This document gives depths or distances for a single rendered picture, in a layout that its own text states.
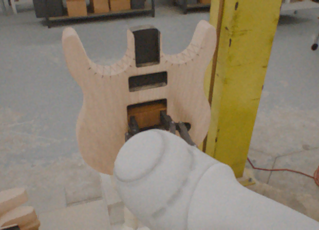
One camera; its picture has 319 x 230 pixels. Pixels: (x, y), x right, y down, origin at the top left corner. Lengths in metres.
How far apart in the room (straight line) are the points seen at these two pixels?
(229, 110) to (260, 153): 0.86
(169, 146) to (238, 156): 1.92
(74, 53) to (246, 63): 1.30
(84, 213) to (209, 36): 0.67
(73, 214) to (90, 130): 0.40
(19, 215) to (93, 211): 0.22
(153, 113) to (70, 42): 0.26
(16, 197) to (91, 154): 0.33
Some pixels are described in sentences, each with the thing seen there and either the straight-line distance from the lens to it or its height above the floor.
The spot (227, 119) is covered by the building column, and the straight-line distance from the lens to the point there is 1.96.
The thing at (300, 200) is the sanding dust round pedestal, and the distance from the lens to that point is 2.45.
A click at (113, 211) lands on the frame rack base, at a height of 1.07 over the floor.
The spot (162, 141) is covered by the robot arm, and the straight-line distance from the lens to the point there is 0.34.
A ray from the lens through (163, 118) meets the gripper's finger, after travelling 0.74.
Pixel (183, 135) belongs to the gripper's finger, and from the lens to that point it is 0.69.
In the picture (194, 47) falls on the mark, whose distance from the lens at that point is 0.72.
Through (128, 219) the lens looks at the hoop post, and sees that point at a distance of 0.82.
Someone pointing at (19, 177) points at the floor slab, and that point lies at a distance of 2.62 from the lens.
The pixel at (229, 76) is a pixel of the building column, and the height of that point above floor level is 0.92.
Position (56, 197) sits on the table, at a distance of 1.16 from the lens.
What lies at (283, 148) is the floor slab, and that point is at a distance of 2.83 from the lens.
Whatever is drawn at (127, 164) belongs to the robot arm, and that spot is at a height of 1.51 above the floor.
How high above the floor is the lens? 1.75
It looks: 36 degrees down
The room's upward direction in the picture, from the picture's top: straight up
